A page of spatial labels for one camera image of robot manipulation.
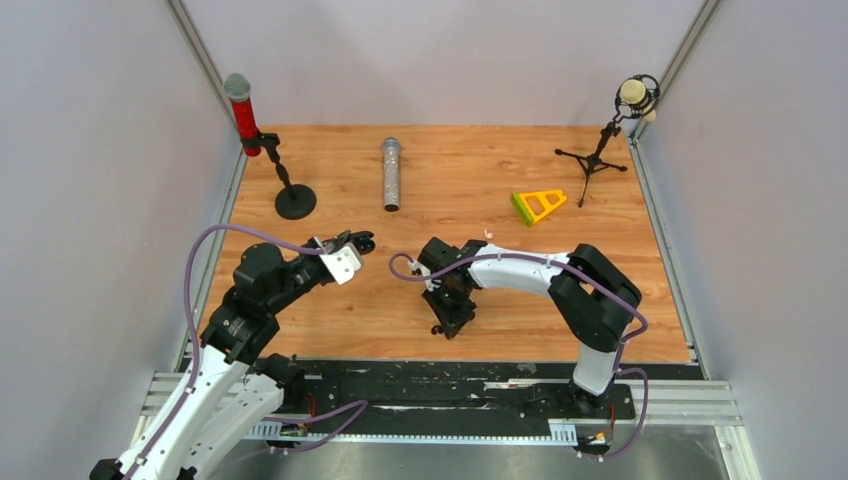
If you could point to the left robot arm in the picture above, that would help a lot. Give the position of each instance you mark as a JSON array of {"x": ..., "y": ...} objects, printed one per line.
[{"x": 228, "y": 388}]

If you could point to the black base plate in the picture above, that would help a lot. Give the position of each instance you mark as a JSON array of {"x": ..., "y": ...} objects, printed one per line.
[{"x": 449, "y": 398}]

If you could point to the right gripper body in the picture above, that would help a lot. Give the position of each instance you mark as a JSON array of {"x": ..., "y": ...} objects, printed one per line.
[{"x": 447, "y": 299}]

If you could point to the black earbud charging case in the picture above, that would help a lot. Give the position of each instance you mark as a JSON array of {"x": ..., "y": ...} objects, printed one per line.
[{"x": 363, "y": 241}]

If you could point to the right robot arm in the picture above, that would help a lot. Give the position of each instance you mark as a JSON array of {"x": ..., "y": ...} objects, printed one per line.
[{"x": 596, "y": 300}]

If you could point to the red glitter microphone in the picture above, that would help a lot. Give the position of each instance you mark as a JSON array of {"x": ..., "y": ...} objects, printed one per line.
[{"x": 238, "y": 90}]

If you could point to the yellow triangular plastic piece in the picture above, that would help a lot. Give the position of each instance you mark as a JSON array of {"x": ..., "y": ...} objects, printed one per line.
[{"x": 532, "y": 207}]

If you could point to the black tripod mic stand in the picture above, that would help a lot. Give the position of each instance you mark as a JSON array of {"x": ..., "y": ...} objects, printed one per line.
[{"x": 593, "y": 162}]

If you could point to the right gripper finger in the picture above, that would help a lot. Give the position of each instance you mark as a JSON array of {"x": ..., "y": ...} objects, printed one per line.
[
  {"x": 465, "y": 314},
  {"x": 448, "y": 321}
]

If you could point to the beige condenser microphone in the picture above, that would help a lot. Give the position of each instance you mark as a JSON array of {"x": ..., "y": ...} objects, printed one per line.
[{"x": 637, "y": 98}]

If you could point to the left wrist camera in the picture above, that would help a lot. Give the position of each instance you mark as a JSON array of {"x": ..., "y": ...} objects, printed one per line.
[{"x": 341, "y": 272}]

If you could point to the silver glitter microphone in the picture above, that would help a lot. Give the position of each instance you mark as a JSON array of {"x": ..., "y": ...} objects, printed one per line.
[{"x": 391, "y": 149}]

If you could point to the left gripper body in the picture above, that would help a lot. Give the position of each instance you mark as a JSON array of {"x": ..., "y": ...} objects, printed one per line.
[{"x": 315, "y": 242}]

